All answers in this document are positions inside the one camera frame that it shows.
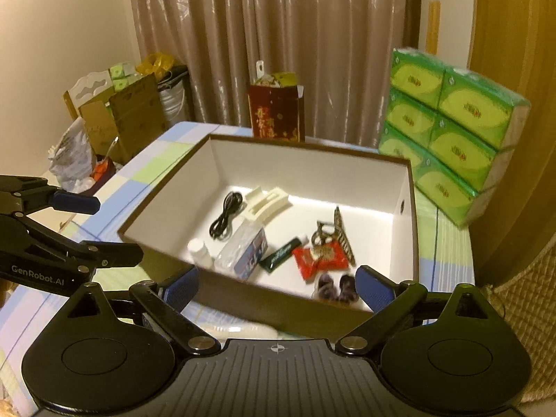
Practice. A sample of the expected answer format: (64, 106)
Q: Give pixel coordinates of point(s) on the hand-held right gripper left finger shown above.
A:
(184, 286)

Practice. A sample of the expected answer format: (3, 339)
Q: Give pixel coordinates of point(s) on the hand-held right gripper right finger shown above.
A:
(371, 286)

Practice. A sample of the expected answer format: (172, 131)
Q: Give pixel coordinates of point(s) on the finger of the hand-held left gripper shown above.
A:
(74, 202)
(113, 254)

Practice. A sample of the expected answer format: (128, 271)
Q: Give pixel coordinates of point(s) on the brown velvet scrunchie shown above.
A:
(347, 289)

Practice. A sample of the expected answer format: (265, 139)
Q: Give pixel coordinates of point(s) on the small white bottle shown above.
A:
(200, 252)

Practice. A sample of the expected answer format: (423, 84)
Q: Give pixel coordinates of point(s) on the striped hair comb clip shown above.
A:
(343, 239)

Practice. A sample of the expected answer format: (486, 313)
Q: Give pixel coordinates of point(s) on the clear bag of cotton swabs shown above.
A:
(239, 252)

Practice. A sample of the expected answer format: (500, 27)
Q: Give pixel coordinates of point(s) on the red snack packet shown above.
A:
(310, 260)

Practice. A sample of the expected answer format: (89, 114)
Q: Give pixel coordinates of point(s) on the bronze metal keyring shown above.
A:
(323, 231)

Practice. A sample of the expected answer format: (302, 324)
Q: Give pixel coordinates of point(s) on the brown cardboard storage box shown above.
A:
(260, 308)

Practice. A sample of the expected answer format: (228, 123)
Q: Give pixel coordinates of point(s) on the dark green tube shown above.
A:
(278, 256)

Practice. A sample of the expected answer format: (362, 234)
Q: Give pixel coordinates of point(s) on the white hair claw clip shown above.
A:
(265, 208)

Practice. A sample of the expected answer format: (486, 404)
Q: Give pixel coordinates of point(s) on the orange item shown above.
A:
(100, 169)

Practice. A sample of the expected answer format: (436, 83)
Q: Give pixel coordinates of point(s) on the white plastic bag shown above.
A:
(71, 156)

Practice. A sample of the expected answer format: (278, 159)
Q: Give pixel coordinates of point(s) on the metal spoon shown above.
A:
(111, 147)

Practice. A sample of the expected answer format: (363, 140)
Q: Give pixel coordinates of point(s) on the small cardboard box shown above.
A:
(100, 126)

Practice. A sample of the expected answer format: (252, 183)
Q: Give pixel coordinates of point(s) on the large cardboard box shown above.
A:
(134, 108)

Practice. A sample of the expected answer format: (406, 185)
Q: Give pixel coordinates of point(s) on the white carved board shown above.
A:
(89, 84)

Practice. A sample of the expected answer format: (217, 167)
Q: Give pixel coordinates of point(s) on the green packet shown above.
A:
(119, 71)

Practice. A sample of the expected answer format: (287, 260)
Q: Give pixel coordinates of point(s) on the steel pot stack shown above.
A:
(171, 95)

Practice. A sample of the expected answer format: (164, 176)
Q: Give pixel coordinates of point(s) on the yellow plastic bag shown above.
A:
(154, 63)

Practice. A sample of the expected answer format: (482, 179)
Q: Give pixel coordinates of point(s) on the stack of green tissue packs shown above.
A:
(451, 139)

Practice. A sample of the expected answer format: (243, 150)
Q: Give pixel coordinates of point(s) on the red gift bag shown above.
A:
(276, 108)

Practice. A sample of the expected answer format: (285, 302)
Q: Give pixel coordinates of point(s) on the wooden strip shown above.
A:
(433, 26)

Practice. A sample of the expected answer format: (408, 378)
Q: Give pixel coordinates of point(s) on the beige curtain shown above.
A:
(282, 30)

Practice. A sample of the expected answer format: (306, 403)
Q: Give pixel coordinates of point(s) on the wooden door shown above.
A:
(512, 52)

